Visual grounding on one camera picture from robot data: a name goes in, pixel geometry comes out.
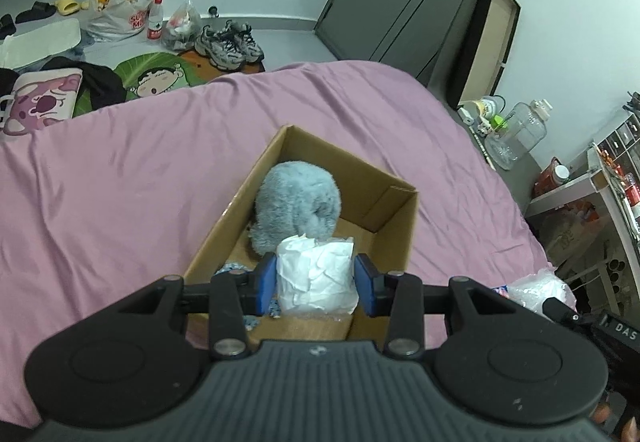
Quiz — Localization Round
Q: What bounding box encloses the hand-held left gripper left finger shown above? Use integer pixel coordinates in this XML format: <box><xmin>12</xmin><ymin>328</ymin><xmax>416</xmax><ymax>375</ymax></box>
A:
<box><xmin>116</xmin><ymin>253</ymin><xmax>278</xmax><ymax>360</ymax></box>

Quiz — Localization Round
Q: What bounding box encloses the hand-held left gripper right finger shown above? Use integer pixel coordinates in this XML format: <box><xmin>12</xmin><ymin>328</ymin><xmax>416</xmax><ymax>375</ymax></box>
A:
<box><xmin>353</xmin><ymin>253</ymin><xmax>522</xmax><ymax>358</ymax></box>

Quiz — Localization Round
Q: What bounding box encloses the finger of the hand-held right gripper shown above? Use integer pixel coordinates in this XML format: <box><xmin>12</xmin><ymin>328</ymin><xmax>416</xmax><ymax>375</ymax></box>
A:
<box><xmin>542</xmin><ymin>297</ymin><xmax>582</xmax><ymax>327</ymax></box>

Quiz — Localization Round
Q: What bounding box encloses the white tissue wad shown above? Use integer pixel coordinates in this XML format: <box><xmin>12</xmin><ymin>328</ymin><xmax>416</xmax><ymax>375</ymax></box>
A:
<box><xmin>276</xmin><ymin>233</ymin><xmax>360</xmax><ymax>315</ymax></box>

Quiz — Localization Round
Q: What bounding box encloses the brown cardboard box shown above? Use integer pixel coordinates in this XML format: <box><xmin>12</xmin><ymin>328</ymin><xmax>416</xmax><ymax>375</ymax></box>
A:
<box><xmin>182</xmin><ymin>125</ymin><xmax>419</xmax><ymax>343</ymax></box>

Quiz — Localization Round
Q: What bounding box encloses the grey-blue fluffy plush toy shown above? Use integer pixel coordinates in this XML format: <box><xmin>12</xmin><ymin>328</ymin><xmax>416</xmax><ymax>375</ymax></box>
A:
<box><xmin>248</xmin><ymin>161</ymin><xmax>342</xmax><ymax>257</ymax></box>

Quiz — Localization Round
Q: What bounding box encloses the person's right hand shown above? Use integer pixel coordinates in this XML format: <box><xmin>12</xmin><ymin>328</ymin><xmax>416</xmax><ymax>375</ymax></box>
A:
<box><xmin>592</xmin><ymin>392</ymin><xmax>640</xmax><ymax>442</ymax></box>

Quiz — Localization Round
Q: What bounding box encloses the white shelf rack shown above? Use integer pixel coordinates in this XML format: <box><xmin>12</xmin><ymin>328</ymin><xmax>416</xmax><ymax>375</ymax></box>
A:
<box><xmin>525</xmin><ymin>142</ymin><xmax>640</xmax><ymax>305</ymax></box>

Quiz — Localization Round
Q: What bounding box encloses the red trash bin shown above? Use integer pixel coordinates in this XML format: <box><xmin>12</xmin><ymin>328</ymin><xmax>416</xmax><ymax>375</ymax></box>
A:
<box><xmin>534</xmin><ymin>157</ymin><xmax>574</xmax><ymax>196</ymax></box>

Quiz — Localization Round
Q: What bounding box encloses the red drink bottle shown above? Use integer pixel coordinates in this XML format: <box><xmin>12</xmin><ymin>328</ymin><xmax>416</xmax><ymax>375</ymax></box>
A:
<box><xmin>622</xmin><ymin>172</ymin><xmax>640</xmax><ymax>209</ymax></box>

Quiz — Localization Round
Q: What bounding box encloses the purple bed sheet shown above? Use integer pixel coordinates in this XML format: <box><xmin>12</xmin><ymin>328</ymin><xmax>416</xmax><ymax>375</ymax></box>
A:
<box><xmin>0</xmin><ymin>60</ymin><xmax>557</xmax><ymax>428</ymax></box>

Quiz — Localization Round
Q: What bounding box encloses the clear plastic water jug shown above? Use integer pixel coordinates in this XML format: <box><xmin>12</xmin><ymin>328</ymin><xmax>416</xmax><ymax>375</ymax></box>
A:
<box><xmin>485</xmin><ymin>98</ymin><xmax>553</xmax><ymax>170</ymax></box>

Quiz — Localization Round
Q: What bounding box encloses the grey desktop drawer organizer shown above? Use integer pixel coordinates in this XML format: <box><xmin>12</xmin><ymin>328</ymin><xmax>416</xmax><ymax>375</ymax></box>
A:
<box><xmin>595</xmin><ymin>115</ymin><xmax>640</xmax><ymax>159</ymax></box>

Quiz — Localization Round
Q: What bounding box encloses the yellow-lid cup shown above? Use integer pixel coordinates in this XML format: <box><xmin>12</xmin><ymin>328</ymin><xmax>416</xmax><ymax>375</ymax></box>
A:
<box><xmin>460</xmin><ymin>96</ymin><xmax>503</xmax><ymax>123</ymax></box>

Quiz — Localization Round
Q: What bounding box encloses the green cartoon floor mat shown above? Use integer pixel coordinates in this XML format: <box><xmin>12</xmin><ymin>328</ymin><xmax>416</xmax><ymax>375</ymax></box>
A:
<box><xmin>72</xmin><ymin>51</ymin><xmax>208</xmax><ymax>119</ymax></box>

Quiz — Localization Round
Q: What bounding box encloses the grey sneaker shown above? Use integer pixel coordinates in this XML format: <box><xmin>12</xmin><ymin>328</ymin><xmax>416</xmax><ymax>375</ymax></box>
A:
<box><xmin>195</xmin><ymin>22</ymin><xmax>248</xmax><ymax>72</ymax></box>
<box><xmin>222</xmin><ymin>20</ymin><xmax>265</xmax><ymax>63</ymax></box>

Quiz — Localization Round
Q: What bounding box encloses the black clothing pile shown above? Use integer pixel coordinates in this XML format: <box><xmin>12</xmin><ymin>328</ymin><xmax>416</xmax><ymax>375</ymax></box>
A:
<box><xmin>42</xmin><ymin>56</ymin><xmax>128</xmax><ymax>112</ymax></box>

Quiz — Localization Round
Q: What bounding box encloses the clear plastic trash bag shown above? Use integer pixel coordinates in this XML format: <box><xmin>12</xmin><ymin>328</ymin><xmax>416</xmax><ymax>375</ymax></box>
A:
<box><xmin>161</xmin><ymin>0</ymin><xmax>203</xmax><ymax>53</ymax></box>

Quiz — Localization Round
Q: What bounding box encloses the black framed board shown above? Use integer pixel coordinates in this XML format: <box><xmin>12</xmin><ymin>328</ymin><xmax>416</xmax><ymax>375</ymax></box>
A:
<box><xmin>447</xmin><ymin>0</ymin><xmax>521</xmax><ymax>110</ymax></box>

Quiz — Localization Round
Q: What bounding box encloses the small red-label water bottle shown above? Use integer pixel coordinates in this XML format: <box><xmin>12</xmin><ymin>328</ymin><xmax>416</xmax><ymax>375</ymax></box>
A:
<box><xmin>146</xmin><ymin>0</ymin><xmax>165</xmax><ymax>40</ymax></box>

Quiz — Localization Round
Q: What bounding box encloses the pink cartoon cushion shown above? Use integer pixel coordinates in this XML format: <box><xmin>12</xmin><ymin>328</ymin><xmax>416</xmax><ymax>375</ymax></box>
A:
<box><xmin>0</xmin><ymin>70</ymin><xmax>84</xmax><ymax>136</ymax></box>

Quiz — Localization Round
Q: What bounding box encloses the white plastic shopping bag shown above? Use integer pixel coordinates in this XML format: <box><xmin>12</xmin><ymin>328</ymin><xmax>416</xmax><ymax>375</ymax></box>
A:
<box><xmin>86</xmin><ymin>0</ymin><xmax>156</xmax><ymax>42</ymax></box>

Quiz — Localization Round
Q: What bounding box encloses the white bath mat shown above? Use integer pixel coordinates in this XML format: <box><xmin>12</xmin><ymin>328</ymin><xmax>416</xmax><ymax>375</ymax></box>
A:
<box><xmin>0</xmin><ymin>18</ymin><xmax>81</xmax><ymax>70</ymax></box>

